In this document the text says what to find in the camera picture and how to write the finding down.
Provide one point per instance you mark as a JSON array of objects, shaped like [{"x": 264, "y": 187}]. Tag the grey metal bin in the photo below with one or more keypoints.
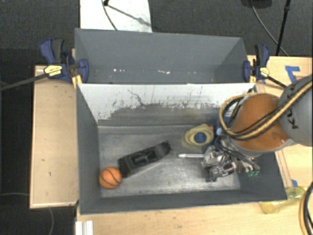
[{"x": 156, "y": 57}]

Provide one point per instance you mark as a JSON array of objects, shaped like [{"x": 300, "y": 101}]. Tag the pale wood board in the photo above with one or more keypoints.
[{"x": 55, "y": 141}]

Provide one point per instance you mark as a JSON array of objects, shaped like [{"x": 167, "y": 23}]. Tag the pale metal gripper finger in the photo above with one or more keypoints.
[
  {"x": 212, "y": 175},
  {"x": 190, "y": 155}
]

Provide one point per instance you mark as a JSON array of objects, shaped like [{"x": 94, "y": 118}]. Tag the orange ball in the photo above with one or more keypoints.
[{"x": 110, "y": 178}]

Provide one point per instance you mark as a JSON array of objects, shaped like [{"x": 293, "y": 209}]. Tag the black stapler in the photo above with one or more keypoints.
[{"x": 144, "y": 157}]

